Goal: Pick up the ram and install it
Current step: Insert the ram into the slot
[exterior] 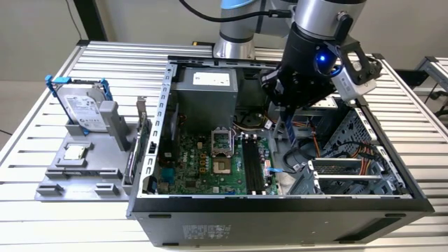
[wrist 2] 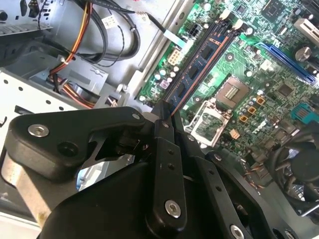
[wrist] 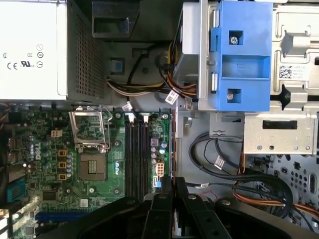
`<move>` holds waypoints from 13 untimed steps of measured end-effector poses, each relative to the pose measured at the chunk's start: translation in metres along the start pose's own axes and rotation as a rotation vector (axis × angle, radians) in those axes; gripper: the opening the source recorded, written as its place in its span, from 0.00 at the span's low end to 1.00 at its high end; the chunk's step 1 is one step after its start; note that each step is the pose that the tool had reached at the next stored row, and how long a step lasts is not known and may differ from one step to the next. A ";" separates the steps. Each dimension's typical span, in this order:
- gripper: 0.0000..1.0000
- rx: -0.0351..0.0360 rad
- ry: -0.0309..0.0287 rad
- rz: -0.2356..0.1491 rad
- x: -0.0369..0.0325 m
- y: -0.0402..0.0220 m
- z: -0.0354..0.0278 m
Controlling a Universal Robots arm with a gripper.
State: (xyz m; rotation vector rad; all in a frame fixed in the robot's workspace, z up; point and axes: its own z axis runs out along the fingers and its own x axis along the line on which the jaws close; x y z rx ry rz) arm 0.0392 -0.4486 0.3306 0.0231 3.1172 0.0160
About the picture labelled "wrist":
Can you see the green motherboard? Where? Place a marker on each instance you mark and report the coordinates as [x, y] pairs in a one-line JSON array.
[[117, 161]]

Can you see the grey power supply unit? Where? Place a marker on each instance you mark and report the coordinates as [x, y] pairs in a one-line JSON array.
[[30, 37]]

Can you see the silver metal drive cage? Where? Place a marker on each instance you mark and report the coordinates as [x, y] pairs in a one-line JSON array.
[[279, 142]]

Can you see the blue expansion slot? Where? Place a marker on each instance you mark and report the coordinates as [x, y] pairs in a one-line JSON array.
[[62, 216]]

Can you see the black desktop PC case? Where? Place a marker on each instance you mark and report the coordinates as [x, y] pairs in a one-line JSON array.
[[199, 124]]

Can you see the CPU socket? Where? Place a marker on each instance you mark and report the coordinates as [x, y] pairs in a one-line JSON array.
[[93, 166]]

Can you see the metal socket cover frame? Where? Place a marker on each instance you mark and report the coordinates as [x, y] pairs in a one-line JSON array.
[[72, 127]]

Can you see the black RAM slot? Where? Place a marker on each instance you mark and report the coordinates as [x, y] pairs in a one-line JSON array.
[[133, 161], [139, 161], [127, 161], [146, 161]]

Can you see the blue plastic drive bracket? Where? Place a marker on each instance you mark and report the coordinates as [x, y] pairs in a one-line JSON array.
[[244, 67]]

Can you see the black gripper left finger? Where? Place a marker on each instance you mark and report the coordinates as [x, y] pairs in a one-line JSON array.
[[159, 216]]

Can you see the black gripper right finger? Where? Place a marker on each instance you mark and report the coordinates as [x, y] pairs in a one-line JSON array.
[[197, 216]]

